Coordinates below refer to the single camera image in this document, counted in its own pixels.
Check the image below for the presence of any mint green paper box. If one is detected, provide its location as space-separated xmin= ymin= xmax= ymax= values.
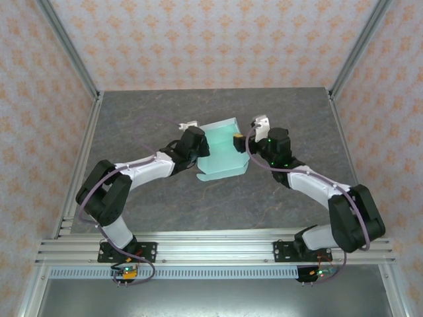
xmin=197 ymin=117 xmax=249 ymax=182

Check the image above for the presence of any grey metal sheet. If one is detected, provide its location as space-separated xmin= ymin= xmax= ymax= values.
xmin=32 ymin=277 xmax=394 ymax=317

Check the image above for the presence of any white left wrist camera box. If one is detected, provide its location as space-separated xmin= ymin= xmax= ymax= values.
xmin=178 ymin=120 xmax=201 ymax=132

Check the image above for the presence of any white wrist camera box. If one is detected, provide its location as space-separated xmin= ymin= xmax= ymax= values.
xmin=250 ymin=114 xmax=271 ymax=141
xmin=178 ymin=120 xmax=201 ymax=132

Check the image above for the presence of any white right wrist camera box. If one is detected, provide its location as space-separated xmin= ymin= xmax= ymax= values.
xmin=250 ymin=114 xmax=271 ymax=141

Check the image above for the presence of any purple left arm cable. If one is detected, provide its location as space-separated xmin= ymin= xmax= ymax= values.
xmin=79 ymin=115 xmax=182 ymax=287

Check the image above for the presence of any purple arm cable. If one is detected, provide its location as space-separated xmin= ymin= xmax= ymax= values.
xmin=245 ymin=125 xmax=371 ymax=285
xmin=79 ymin=115 xmax=182 ymax=287

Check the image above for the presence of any aluminium table side rail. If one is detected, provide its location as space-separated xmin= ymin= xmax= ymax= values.
xmin=327 ymin=88 xmax=393 ymax=242
xmin=52 ymin=92 xmax=105 ymax=238

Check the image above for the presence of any aluminium mounting rail beam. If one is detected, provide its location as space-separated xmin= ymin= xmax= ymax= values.
xmin=35 ymin=230 xmax=396 ymax=265

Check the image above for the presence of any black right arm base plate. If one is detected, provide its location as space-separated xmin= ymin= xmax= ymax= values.
xmin=273 ymin=240 xmax=333 ymax=264

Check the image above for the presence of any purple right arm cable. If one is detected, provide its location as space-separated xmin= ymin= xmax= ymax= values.
xmin=245 ymin=125 xmax=371 ymax=285

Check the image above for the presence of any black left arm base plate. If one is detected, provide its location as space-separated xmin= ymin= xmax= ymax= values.
xmin=97 ymin=241 xmax=158 ymax=264

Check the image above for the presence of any aluminium frame post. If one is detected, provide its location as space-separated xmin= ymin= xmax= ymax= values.
xmin=34 ymin=0 xmax=102 ymax=100
xmin=328 ymin=0 xmax=394 ymax=100

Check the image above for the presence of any slotted grey cable duct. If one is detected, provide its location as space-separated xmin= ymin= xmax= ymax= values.
xmin=48 ymin=266 xmax=374 ymax=281

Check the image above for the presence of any aluminium frame bar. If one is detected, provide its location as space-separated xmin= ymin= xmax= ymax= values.
xmin=18 ymin=264 xmax=50 ymax=317
xmin=378 ymin=264 xmax=410 ymax=317

